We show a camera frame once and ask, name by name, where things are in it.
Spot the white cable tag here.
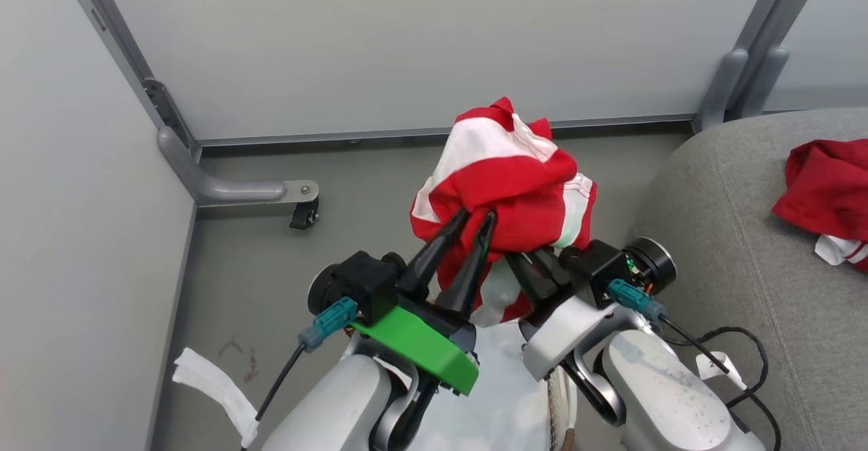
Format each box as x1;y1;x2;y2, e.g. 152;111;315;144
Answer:
696;351;748;391

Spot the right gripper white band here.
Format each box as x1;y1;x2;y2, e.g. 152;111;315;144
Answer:
504;248;619;382

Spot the grey fabric sofa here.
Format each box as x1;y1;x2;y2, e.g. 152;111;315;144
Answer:
627;106;868;451

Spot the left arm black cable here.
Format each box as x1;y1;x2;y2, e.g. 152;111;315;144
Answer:
240;296;359;451

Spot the grey tubular partition foot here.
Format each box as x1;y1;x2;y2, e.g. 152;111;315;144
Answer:
157;125;321;209

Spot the grey upright foot tube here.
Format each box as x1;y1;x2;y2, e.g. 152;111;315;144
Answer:
692;47;749;134
735;45;791;121

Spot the white fabric strip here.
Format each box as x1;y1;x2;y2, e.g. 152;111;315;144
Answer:
172;347;261;449

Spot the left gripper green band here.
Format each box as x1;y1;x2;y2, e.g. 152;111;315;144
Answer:
351;209;498;397

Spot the black caster wheel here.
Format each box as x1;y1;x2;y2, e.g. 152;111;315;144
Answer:
289;199;320;231

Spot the white basket liner cloth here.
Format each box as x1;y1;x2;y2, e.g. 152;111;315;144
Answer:
339;261;565;451

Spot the red white wide-striped garment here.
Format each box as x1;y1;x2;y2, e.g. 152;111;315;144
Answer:
409;96;598;321

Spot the grey double partition post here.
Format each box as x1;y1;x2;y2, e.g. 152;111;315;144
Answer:
727;0;832;121

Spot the grey partition floor rail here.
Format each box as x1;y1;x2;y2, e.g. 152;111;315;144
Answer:
195;113;701;149

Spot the woven white laundry basket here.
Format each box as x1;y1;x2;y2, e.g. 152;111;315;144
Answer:
545;367;578;451

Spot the grey partition post with hinge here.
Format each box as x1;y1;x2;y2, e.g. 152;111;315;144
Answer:
54;0;203;164

